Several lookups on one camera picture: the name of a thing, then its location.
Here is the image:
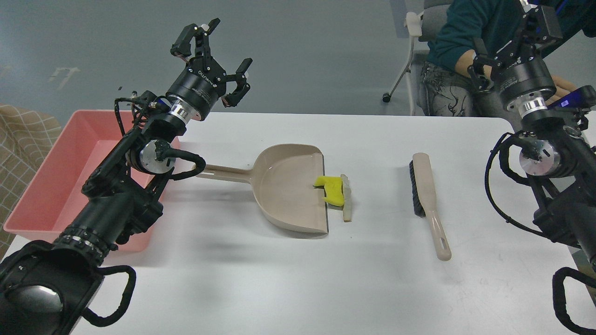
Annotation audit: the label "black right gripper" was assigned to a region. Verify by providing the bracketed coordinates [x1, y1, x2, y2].
[467, 0, 563, 112]

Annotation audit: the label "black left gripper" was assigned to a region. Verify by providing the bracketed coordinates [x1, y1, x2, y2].
[166, 18, 253, 122]

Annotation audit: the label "beige plastic dustpan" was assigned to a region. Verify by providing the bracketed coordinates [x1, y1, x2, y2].
[198, 144, 329, 234]

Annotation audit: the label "beige hand brush black bristles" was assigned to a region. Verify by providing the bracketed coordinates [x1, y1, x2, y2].
[409, 152, 453, 261]

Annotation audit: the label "yellow garbage piece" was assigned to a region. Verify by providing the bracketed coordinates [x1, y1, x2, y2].
[313, 175, 345, 207]

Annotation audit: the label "pale translucent garbage strip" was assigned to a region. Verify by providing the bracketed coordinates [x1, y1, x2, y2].
[340, 174, 352, 222]

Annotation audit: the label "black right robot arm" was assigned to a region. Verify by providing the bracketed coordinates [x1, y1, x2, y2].
[468, 0, 595, 267]

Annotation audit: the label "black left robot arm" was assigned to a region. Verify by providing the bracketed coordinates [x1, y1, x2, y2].
[1, 18, 252, 335]

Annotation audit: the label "seated person teal sweater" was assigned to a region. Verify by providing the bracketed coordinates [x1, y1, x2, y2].
[419, 0, 595, 117]

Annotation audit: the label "grey white office chair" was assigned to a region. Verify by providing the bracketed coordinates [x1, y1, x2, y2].
[381, 0, 452, 116]

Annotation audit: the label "beige checkered fabric seat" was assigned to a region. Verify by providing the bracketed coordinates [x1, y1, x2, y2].
[0, 104, 62, 261]

